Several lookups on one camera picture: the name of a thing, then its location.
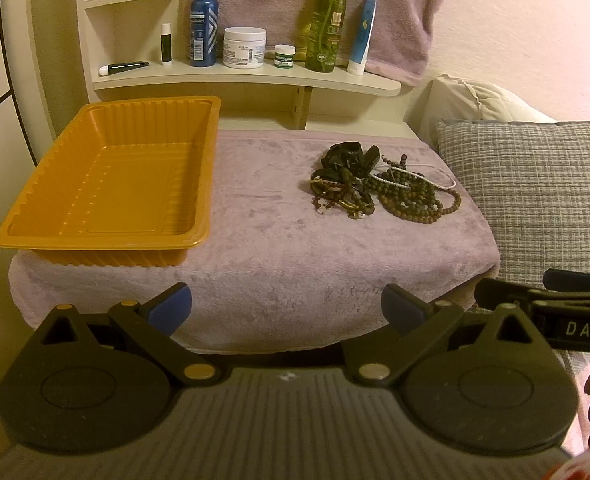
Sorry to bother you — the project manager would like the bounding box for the orange plastic tray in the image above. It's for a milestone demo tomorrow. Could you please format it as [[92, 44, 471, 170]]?
[[0, 96, 221, 266]]

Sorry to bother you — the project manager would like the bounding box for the lilac towel hanging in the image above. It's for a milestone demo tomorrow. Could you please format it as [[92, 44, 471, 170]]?
[[184, 0, 450, 87]]

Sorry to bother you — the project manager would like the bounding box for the brown wooden bead necklace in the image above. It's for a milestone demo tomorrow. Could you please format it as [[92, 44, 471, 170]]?
[[377, 188, 462, 226]]

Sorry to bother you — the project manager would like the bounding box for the cream pillow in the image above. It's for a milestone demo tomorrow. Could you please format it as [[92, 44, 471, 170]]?
[[407, 74, 556, 148]]

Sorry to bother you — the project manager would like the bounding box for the grey checked pillow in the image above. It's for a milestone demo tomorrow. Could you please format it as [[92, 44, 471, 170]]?
[[436, 120, 590, 286]]

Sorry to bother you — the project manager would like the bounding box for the green olive spray bottle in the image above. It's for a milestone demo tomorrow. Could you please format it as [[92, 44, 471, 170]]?
[[305, 0, 347, 73]]

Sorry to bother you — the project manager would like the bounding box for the blue white tube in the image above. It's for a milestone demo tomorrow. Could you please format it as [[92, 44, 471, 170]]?
[[347, 0, 377, 76]]

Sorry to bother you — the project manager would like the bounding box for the small green white jar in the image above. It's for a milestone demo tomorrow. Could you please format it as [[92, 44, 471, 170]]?
[[273, 44, 296, 70]]

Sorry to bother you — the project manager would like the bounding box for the cream corner shelf unit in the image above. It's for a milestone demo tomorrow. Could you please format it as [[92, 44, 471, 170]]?
[[77, 0, 413, 138]]

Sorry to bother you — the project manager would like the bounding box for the black tube lying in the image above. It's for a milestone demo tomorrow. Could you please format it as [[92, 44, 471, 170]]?
[[97, 61, 150, 77]]

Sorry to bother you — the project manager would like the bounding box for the white cream jar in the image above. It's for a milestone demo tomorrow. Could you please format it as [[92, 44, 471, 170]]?
[[222, 26, 267, 70]]

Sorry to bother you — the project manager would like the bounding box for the blue spray bottle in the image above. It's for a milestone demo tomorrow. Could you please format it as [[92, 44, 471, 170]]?
[[189, 0, 219, 67]]

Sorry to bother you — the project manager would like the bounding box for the gold black wristwatch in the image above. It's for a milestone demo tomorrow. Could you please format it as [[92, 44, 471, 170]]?
[[309, 168, 374, 219]]

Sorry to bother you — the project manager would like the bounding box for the white pearl necklace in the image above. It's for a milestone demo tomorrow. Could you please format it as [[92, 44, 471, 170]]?
[[369, 156, 458, 192]]

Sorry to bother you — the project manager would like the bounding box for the dark green bead necklace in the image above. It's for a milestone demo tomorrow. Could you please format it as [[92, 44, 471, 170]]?
[[364, 155, 445, 216]]

